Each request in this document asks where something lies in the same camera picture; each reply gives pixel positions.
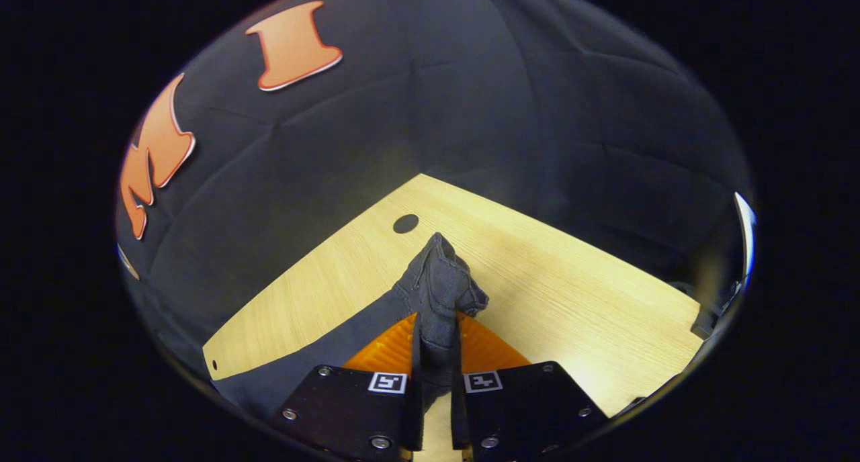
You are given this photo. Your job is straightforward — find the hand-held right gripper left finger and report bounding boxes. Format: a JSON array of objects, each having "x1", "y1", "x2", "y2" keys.
[{"x1": 272, "y1": 312, "x2": 424, "y2": 459}]

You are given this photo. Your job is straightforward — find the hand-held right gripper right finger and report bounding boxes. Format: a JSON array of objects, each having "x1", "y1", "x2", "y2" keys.
[{"x1": 451, "y1": 312, "x2": 609, "y2": 459}]

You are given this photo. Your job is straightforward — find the dark grey jeans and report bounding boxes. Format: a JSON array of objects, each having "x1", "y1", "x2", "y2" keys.
[{"x1": 215, "y1": 232, "x2": 490, "y2": 422}]

